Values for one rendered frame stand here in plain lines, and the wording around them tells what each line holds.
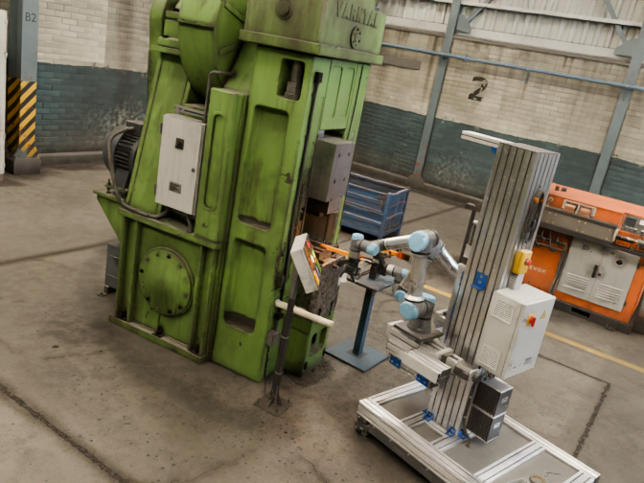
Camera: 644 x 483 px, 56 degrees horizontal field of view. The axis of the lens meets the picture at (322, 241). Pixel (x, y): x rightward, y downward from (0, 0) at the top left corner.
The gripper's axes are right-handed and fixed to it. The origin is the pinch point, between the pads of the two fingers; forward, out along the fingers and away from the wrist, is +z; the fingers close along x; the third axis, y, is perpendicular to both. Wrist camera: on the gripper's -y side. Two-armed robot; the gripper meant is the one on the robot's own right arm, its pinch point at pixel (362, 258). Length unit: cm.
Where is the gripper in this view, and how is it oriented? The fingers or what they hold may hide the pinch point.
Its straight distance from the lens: 427.5
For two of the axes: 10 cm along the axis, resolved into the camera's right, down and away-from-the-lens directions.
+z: -8.7, -2.8, 4.1
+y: -1.6, 9.4, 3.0
